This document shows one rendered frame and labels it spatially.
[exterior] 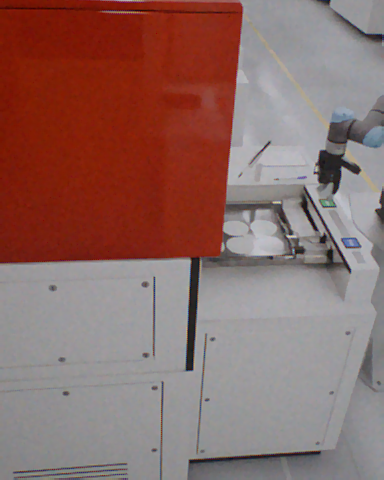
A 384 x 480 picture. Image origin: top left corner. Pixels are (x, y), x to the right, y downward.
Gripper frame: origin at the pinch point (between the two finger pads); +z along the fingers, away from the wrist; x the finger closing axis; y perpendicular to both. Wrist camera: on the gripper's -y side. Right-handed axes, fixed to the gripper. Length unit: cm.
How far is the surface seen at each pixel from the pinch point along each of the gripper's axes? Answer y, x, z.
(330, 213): 1.3, 6.1, 2.9
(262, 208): 23.7, -7.3, 8.6
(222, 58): 57, 66, -73
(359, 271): 2.6, 40.0, 3.3
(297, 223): 11.4, 1.1, 10.5
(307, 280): 14.3, 28.1, 16.5
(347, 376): 0, 46, 47
